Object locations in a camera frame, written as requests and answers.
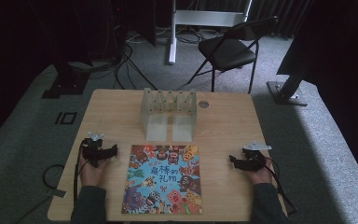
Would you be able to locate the black stand with flat base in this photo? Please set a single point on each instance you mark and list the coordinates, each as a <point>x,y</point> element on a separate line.
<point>66,84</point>

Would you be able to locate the person's right hand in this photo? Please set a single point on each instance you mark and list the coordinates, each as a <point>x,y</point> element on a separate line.
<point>262,176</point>

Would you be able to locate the translucent plastic book rack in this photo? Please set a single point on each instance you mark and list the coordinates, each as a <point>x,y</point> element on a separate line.
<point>167,124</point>

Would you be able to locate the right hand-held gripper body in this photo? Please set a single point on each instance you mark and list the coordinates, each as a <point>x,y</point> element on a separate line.
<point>254,161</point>

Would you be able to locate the grey tape piece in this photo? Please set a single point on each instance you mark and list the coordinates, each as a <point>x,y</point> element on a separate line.
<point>56,193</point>

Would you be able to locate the colourful cartoon picture book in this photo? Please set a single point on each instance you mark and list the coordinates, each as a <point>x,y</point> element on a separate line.
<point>163,180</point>

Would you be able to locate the person's left hand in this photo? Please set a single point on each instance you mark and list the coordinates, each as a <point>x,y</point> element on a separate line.
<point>91,175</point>

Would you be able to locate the black slanted metal stand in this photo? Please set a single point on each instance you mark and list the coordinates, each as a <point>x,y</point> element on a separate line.
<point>287,91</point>

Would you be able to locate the white metal desk frame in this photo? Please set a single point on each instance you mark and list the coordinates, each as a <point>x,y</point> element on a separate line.
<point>205,18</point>

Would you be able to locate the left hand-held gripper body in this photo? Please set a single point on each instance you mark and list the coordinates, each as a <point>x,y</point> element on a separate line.
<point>93,151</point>

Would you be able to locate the dark curtain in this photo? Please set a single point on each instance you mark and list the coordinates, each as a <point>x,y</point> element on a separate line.
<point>279,15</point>

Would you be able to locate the grey round table grommet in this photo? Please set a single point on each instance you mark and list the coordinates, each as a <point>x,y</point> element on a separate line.
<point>203,104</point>

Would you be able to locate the black folding chair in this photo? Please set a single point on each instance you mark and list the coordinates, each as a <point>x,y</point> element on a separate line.
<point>227,53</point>

